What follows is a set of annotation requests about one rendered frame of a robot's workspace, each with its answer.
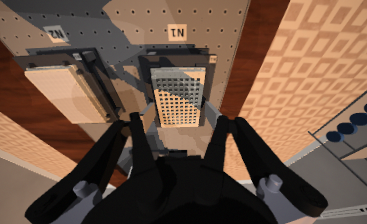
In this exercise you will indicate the tan square label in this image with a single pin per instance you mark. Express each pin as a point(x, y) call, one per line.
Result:
point(177, 32)

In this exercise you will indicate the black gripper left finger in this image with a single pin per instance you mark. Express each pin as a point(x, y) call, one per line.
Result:
point(70, 199)

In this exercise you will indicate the grey label with black text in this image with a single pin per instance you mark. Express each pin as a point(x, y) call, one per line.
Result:
point(56, 34)

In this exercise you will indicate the white well plate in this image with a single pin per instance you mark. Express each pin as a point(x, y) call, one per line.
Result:
point(179, 96)

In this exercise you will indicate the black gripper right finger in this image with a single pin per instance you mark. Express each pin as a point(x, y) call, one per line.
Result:
point(291, 199)

